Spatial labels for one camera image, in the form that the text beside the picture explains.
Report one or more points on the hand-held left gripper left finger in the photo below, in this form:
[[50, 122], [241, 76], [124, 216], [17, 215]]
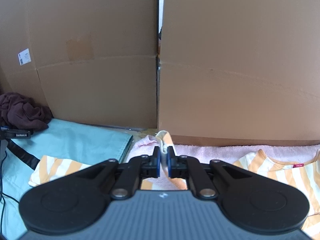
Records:
[[158, 163]]

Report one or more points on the pink fluffy blanket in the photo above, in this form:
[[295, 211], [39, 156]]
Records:
[[212, 152]]

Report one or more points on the small white box label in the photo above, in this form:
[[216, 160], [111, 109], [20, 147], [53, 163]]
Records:
[[24, 58]]

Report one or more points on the dark brown cloth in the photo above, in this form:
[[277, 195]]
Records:
[[25, 112]]

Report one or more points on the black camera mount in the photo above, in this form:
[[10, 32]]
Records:
[[17, 133]]

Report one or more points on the teal cloth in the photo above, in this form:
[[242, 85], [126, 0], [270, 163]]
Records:
[[75, 140]]

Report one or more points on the large cardboard box two labels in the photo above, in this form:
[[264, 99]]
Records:
[[237, 67]]

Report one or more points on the orange white striped shirt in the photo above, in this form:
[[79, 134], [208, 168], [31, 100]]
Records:
[[282, 177]]

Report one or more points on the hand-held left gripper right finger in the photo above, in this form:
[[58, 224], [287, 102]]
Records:
[[170, 163]]

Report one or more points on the cardboard box small label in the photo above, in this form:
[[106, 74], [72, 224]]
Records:
[[87, 55]]

